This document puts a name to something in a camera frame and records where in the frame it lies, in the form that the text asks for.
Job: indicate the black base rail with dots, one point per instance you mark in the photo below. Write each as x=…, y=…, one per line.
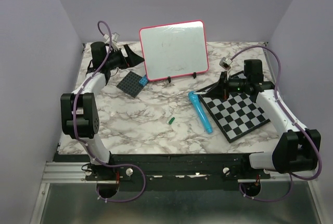
x=176, y=172

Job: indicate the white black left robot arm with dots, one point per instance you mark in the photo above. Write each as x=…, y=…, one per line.
x=79, y=115

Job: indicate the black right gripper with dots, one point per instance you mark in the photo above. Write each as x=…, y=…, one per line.
x=217, y=90

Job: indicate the pink framed whiteboard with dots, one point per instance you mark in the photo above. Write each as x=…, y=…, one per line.
x=174, y=50

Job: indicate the aluminium frame rail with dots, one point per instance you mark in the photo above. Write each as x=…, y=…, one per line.
x=171, y=98

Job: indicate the black white chessboard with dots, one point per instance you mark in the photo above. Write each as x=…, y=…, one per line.
x=237, y=116

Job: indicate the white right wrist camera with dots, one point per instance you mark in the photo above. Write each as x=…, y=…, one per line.
x=226, y=63

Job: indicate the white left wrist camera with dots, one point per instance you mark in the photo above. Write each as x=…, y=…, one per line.
x=112, y=40

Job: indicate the green marker cap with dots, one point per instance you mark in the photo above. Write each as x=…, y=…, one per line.
x=171, y=120

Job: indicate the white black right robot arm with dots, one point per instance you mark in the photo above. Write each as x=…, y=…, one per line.
x=298, y=147

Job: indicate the blue lego brick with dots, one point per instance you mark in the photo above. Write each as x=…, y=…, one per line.
x=144, y=81

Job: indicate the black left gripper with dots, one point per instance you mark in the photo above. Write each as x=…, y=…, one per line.
x=132, y=59

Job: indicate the dark grey lego baseplate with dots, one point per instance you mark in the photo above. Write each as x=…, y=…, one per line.
x=130, y=84

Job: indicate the black whiteboard stand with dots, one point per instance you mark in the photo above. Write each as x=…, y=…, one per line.
x=182, y=77

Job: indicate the white whiteboard marker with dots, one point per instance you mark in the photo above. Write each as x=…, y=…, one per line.
x=199, y=93

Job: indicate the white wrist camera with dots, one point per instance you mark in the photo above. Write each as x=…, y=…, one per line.
x=112, y=40
x=226, y=63

